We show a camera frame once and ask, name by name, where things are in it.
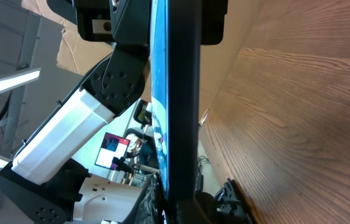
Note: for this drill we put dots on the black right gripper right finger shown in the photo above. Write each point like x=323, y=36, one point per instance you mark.
x=228, y=206

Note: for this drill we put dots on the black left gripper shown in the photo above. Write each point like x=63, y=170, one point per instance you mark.
x=130, y=19

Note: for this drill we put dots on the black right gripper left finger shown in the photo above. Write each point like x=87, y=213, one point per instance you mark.
x=148, y=207

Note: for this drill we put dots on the Galaxy S24+ smartphone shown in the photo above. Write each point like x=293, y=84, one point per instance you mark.
x=175, y=35

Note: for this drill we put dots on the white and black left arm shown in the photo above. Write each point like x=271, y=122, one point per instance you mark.
x=44, y=181

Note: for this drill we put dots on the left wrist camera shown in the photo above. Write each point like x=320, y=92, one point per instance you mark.
x=101, y=26

